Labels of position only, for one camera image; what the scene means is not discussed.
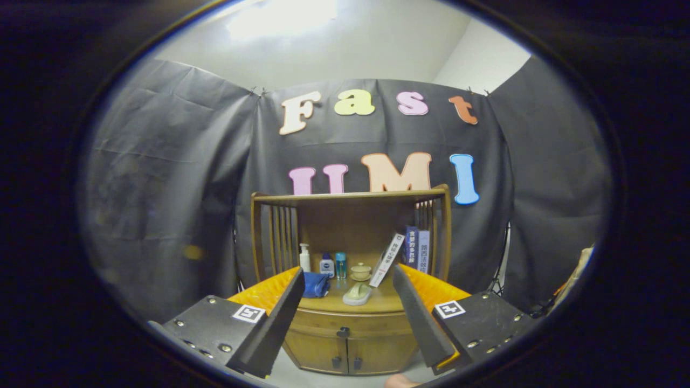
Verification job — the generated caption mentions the light blue book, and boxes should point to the light blue book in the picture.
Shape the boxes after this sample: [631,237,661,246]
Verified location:
[418,230,431,275]

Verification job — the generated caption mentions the blue rolled towel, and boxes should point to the blue rolled towel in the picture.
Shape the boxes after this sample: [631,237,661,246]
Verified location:
[302,271,332,299]

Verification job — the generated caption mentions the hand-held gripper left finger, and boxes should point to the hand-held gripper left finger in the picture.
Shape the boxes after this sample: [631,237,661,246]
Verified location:
[148,266,306,379]

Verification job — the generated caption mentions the wooden drawer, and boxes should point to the wooden drawer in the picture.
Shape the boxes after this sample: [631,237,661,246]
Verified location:
[294,308,413,337]

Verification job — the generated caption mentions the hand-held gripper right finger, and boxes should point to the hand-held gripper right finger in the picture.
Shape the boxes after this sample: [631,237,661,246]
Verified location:
[392,263,540,376]

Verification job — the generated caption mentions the wooden cabinet door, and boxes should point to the wooden cabinet door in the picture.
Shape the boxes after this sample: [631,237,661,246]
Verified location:
[347,331,418,376]
[283,329,348,375]

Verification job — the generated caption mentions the beige hanging bag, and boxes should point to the beige hanging bag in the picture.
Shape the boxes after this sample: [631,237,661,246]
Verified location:
[550,245,594,313]

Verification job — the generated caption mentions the wooden cabinet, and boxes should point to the wooden cabinet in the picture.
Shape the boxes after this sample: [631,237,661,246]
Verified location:
[251,184,452,376]

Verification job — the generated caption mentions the white book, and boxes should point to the white book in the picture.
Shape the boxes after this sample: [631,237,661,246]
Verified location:
[369,233,405,288]

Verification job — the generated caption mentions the wooden countertop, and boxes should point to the wooden countertop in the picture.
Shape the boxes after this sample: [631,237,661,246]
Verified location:
[299,275,410,314]

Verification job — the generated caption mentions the dark blue book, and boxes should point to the dark blue book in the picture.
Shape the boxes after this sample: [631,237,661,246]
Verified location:
[404,226,420,270]

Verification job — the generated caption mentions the pale green slipper-shaped object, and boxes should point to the pale green slipper-shaped object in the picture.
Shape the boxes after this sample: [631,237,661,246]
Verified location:
[343,282,374,307]

